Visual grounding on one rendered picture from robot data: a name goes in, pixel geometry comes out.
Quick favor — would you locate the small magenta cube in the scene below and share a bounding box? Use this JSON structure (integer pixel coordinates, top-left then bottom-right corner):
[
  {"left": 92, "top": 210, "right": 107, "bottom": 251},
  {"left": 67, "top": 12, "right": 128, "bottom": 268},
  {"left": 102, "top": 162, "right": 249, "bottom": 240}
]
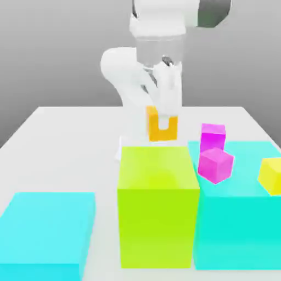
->
[
  {"left": 197, "top": 147, "right": 235, "bottom": 185},
  {"left": 200, "top": 123, "right": 227, "bottom": 154}
]

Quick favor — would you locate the large lime box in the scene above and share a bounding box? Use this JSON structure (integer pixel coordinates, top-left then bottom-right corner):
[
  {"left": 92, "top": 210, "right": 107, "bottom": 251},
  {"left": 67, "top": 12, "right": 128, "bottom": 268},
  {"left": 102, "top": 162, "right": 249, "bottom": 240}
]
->
[{"left": 116, "top": 145, "right": 201, "bottom": 269}]

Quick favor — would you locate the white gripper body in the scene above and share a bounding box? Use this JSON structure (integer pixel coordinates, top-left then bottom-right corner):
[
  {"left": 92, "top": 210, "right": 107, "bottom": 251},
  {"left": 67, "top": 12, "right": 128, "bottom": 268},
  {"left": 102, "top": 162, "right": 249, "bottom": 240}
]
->
[{"left": 153, "top": 61, "right": 183, "bottom": 117}]

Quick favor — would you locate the large cyan box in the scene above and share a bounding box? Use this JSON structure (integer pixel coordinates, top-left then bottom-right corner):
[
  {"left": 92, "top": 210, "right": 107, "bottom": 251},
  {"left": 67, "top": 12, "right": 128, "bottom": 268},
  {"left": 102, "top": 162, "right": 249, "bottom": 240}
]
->
[{"left": 0, "top": 192, "right": 97, "bottom": 281}]

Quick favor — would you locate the small orange cube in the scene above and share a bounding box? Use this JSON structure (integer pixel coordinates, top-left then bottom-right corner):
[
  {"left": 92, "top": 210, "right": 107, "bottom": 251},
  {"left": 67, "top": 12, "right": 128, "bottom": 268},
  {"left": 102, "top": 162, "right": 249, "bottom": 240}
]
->
[{"left": 145, "top": 105, "right": 178, "bottom": 142}]

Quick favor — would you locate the small yellow cube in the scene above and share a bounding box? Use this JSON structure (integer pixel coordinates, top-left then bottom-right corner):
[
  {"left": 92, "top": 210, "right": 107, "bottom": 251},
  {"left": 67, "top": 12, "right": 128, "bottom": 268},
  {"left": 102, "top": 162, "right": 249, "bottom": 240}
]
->
[{"left": 257, "top": 157, "right": 281, "bottom": 196}]

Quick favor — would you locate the large turquoise box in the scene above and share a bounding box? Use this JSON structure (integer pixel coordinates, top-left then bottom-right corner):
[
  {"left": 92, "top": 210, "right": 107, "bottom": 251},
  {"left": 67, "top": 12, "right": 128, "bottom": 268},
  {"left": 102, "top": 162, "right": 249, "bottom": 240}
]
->
[{"left": 187, "top": 140, "right": 281, "bottom": 271}]

